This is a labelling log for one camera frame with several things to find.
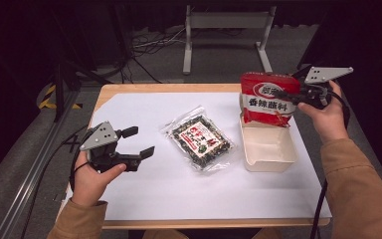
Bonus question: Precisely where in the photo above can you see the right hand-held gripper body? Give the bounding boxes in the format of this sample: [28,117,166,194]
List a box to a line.
[296,66,354,111]

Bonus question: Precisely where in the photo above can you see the black metal stand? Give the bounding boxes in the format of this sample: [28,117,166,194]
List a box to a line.
[51,59,113,122]

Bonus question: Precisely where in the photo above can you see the bundle of floor cables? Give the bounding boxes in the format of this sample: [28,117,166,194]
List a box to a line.
[122,28,187,84]

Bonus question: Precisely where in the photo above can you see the grey metal desk frame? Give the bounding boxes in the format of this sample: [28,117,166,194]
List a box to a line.
[182,4,278,76]

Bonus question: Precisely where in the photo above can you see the white paper sheet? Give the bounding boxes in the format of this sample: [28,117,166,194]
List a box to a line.
[60,92,333,222]

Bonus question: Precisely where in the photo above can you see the right hand-held gripper cable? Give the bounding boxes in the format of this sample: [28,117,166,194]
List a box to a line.
[309,89,352,239]

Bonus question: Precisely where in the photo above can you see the person's left hand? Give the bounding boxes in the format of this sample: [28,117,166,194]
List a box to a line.
[70,160,127,207]

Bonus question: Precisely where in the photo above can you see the left hand-held gripper cable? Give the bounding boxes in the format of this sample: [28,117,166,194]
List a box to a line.
[69,127,96,193]

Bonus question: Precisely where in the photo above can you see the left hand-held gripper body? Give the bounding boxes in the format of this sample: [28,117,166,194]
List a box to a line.
[79,120,139,174]

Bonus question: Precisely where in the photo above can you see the thin black floor cable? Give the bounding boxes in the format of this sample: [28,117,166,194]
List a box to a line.
[19,123,89,239]

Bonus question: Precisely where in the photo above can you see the yellow black hazard tape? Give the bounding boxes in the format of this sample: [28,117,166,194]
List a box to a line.
[39,84,84,111]

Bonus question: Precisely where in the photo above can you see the cream plastic box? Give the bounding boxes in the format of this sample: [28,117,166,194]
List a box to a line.
[238,111,298,173]

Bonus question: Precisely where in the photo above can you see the hand-held gripper cable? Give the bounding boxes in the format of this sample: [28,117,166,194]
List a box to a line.
[309,89,352,239]
[69,127,96,193]

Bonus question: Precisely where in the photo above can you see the person's tan trousers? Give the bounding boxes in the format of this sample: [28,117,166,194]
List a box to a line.
[140,228,282,239]

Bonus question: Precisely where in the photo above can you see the person's right hand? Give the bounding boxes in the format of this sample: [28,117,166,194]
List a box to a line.
[296,80,350,144]

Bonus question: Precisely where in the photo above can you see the aluminium floor rail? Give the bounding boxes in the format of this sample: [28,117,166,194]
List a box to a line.
[0,89,81,239]

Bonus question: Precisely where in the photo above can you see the clear seaweed snack packet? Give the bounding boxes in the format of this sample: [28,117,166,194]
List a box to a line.
[159,105,236,172]

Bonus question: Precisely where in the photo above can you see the red seasoning packet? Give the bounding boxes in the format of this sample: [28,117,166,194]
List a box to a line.
[239,72,301,128]

